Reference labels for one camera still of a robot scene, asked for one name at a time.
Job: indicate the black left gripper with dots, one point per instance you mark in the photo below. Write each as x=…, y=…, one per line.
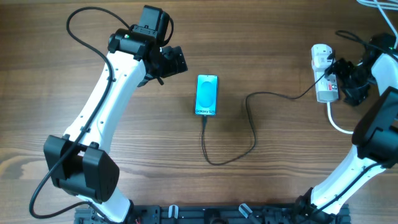
x=173, y=66

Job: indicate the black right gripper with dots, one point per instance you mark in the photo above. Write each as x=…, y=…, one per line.
x=354, y=94

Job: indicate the white power strip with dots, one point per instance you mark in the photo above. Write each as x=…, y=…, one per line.
x=326, y=89

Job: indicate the teal Galaxy smartphone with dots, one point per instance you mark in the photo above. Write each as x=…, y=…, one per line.
x=206, y=95

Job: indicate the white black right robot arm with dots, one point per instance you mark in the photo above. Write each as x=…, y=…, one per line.
x=374, y=139

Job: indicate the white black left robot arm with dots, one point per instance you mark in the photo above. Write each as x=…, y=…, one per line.
x=79, y=161

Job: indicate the white USB charger plug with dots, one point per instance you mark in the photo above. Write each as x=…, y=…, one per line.
x=321, y=62

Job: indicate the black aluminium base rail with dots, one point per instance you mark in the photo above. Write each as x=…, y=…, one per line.
x=154, y=214

